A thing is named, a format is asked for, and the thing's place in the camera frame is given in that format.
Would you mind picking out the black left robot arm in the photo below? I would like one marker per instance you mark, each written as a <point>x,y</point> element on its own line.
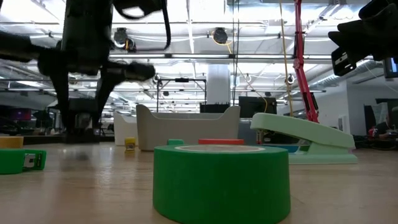
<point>15,46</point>

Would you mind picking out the yellow mini stapler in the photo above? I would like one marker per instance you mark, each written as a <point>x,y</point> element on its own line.
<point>130,144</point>

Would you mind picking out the dark taupe plastic bin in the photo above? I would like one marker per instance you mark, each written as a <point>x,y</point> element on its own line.
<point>247,133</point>

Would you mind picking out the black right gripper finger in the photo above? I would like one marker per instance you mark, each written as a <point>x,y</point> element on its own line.
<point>354,34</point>
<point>382,8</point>

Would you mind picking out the orange tape roll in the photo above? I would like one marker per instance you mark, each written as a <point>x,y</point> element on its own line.
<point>220,142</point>

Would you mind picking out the black desk monitor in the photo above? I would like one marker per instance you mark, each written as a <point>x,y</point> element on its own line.
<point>391,68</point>

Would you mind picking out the mint green stapler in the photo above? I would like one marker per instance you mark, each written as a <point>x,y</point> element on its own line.
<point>311,130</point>

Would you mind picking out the black metal stand frame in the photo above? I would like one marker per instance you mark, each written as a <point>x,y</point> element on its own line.
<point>182,80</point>

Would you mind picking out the black background box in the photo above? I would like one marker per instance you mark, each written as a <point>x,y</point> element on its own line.
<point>214,108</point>

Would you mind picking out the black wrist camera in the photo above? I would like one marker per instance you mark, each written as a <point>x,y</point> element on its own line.
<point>136,71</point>
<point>342,62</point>

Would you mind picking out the black aluminium table frame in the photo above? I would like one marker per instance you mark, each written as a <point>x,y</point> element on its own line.
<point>40,140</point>

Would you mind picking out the light grey plastic bin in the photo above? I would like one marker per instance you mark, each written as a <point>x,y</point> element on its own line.
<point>186,130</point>

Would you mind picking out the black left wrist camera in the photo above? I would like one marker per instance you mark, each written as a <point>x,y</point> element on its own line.
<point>136,71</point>

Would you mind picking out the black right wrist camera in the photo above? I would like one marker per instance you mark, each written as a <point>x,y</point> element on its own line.
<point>342,62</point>

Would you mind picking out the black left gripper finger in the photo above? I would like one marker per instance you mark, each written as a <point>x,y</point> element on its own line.
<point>60,102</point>
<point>104,102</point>

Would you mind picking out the blue stapler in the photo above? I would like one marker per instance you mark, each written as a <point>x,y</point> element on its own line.
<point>280,148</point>

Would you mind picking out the green tape roll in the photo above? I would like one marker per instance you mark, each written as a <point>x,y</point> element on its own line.
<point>217,186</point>

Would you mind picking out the white building column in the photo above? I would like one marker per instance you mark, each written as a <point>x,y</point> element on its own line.
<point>218,84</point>

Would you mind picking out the red desk lamp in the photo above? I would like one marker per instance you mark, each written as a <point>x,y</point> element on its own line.
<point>300,62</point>

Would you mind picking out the person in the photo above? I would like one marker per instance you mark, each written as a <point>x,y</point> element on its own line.
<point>381,129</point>

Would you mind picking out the black background monitor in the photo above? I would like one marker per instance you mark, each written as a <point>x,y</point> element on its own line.
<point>256,107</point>

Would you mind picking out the white plastic bin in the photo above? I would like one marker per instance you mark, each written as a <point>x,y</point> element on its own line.
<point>124,130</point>

